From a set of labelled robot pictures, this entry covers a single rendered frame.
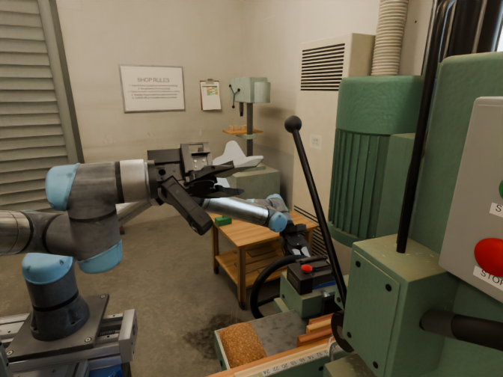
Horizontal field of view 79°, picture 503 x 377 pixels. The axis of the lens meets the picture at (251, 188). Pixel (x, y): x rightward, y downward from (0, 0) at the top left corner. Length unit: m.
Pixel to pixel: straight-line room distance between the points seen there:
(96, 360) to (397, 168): 0.98
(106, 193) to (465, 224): 0.48
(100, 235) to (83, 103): 2.88
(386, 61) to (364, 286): 1.76
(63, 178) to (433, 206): 0.52
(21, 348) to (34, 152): 2.53
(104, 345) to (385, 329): 0.87
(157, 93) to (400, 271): 3.26
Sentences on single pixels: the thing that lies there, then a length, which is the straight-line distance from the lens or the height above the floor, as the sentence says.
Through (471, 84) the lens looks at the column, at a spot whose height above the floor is 1.49.
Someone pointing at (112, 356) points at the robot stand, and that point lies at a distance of 1.13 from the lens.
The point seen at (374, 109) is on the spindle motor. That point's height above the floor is 1.45.
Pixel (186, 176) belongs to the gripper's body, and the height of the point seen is 1.34.
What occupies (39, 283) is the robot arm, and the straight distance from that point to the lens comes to 1.01.
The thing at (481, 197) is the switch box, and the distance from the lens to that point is 0.31.
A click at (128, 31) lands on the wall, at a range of 3.49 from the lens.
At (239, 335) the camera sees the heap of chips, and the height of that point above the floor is 0.94.
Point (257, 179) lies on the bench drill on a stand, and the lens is 2.92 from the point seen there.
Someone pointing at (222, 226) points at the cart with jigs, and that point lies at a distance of 2.25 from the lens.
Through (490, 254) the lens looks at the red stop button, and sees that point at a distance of 0.31.
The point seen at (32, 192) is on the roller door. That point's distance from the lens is 3.55.
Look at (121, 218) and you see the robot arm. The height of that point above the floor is 1.08.
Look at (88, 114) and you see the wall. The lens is 3.42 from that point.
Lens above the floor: 1.49
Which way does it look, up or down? 18 degrees down
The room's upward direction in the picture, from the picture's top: straight up
